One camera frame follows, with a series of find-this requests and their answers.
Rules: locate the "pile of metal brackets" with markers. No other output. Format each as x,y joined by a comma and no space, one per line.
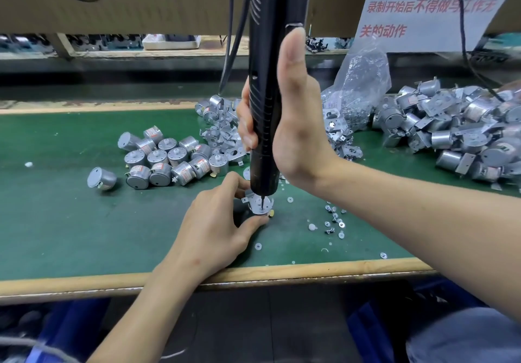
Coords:
216,122

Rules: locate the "dark blue crate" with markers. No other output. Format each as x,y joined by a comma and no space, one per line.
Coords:
387,326

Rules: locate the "small clear plastic bag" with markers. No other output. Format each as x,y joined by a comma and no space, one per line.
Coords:
362,82

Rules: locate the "pile of silver motors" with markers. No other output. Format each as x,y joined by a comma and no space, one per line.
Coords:
163,159

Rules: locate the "silver metal bracket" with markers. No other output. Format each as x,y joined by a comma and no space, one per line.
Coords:
247,200

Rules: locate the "grey blue trousers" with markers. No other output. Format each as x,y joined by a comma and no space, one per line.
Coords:
468,338

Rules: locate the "person's right hand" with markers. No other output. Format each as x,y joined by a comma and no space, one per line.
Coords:
305,130

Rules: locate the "pile of assembled motors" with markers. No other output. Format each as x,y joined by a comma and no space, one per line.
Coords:
452,122

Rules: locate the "white paper sign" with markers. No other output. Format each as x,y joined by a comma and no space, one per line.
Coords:
431,4

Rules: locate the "blue plastic bin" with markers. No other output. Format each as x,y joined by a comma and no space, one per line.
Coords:
69,330

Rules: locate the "green bench mat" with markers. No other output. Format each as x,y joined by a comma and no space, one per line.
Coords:
32,220

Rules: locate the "person's right forearm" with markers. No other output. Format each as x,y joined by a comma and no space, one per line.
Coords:
431,236

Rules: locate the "person's left hand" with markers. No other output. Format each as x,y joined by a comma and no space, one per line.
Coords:
208,232

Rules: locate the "person's left forearm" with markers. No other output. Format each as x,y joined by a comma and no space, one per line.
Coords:
151,322

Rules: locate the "silver round motor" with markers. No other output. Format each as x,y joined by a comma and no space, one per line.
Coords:
265,209

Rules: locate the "brown back panel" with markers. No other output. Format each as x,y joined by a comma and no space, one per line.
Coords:
146,0

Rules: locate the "scatter of small silver screws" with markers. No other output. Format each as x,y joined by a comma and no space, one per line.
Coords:
332,220

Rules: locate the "black electric screwdriver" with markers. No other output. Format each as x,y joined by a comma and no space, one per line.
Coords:
273,49

